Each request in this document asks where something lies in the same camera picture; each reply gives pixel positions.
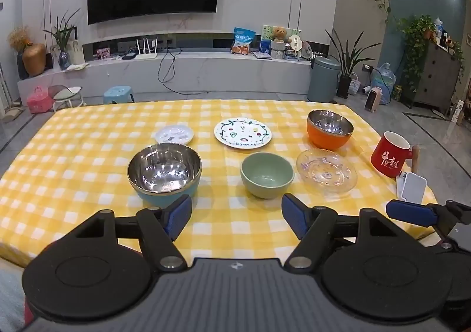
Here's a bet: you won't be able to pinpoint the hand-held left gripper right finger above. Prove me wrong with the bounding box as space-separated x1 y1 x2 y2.
281 193 404 271

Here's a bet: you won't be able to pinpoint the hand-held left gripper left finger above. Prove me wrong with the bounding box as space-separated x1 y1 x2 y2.
69 194 193 272

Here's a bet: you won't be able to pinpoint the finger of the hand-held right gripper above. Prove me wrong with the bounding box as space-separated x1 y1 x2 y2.
386 199 448 228

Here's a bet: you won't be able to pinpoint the blue steel bowl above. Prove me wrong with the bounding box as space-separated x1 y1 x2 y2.
127 143 202 208

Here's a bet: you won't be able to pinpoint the green ceramic bowl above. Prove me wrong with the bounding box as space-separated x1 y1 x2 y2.
241 152 295 199

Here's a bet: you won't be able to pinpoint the clear glass plate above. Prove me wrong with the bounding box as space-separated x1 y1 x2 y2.
296 149 358 196

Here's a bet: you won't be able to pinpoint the orange steel bowl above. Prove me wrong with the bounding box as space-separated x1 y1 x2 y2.
307 110 354 151

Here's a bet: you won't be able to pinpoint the small white sticker plate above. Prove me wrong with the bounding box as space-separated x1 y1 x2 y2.
155 125 194 145

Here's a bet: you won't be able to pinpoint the large white painted plate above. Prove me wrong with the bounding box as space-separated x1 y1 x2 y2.
214 117 273 150

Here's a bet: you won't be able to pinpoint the red mug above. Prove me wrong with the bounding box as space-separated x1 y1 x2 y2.
370 131 421 179

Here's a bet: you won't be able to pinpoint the yellow checkered tablecloth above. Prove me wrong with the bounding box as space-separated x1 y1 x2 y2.
0 99 440 268

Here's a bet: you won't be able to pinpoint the small pink heater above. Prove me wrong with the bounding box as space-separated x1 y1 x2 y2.
364 86 383 113

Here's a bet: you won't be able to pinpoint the blue water jug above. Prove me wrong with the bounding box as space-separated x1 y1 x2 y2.
371 62 397 104

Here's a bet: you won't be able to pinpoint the white woven basket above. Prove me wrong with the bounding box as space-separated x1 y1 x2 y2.
348 72 363 95

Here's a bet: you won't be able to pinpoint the grey drawer cabinet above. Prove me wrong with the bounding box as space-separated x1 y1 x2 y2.
403 39 462 115

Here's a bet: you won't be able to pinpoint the blue plastic stool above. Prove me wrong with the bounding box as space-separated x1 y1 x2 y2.
103 86 133 104

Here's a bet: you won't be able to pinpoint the long-leaf plant in black pot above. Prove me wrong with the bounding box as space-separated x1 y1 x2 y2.
326 28 381 99

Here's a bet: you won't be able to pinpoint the grey trash bin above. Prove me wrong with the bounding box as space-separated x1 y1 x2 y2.
308 56 341 103

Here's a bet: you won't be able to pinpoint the white marble television console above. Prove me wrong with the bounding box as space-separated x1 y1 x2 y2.
18 50 313 102

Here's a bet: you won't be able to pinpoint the white router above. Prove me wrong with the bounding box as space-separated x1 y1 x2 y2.
133 37 158 60

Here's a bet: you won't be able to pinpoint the white baby chair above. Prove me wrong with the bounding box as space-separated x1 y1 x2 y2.
48 85 84 112

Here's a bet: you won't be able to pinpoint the green ivy plant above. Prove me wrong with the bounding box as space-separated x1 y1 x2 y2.
397 15 437 91

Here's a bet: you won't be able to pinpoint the teddy bear bouquet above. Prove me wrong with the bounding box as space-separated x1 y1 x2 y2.
270 26 288 59

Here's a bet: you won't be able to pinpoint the blue snack bag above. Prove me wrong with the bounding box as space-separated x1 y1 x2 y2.
230 27 256 55

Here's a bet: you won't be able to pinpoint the pink plastic basket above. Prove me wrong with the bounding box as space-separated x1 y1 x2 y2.
26 86 50 114

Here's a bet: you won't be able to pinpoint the green printed card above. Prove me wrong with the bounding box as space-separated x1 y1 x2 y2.
262 25 295 42

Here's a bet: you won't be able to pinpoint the white paper bag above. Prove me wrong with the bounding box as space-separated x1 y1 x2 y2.
70 39 84 65

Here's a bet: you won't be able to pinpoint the green plant in blue vase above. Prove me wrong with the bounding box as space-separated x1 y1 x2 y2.
43 8 82 70

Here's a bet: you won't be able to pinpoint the gold vase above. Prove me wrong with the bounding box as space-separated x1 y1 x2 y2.
23 43 47 77

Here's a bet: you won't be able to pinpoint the dried flowers in dark vase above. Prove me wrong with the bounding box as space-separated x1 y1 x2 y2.
8 26 32 80

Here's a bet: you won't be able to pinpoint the black cable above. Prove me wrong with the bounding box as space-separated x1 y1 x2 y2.
157 48 207 93

